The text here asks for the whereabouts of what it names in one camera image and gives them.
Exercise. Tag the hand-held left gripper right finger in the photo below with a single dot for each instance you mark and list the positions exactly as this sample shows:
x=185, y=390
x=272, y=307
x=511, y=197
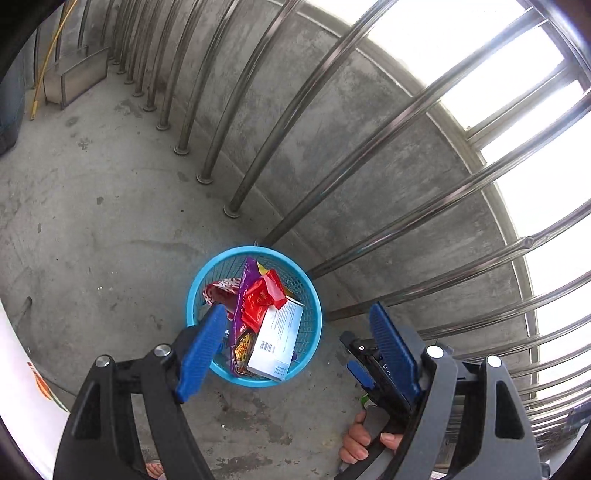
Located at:
x=392, y=355

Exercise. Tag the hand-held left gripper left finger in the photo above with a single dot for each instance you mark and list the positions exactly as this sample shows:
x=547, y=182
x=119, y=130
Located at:
x=203, y=355

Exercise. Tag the yellow purple snack packet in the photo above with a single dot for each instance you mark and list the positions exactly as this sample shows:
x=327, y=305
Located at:
x=238, y=319

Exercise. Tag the light blue white carton box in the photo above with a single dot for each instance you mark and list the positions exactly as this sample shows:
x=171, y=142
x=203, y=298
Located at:
x=277, y=337

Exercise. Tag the red glossy packet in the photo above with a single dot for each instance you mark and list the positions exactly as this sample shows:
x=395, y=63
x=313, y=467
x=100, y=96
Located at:
x=261, y=295

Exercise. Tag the blue plastic wastebasket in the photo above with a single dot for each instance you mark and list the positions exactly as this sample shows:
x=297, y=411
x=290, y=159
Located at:
x=305, y=304

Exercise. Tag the person's right hand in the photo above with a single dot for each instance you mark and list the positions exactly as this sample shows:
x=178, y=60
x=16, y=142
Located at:
x=355, y=443

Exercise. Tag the pink striped slipper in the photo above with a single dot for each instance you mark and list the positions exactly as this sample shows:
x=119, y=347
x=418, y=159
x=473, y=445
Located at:
x=154, y=470

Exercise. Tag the metal balcony railing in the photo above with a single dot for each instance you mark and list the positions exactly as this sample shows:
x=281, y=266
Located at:
x=232, y=211

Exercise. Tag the table with balloon cloth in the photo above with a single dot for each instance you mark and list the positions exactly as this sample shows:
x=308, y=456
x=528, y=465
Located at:
x=23, y=392

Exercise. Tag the metal box on floor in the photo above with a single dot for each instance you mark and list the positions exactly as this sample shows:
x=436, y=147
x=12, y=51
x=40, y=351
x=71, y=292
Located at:
x=78, y=78

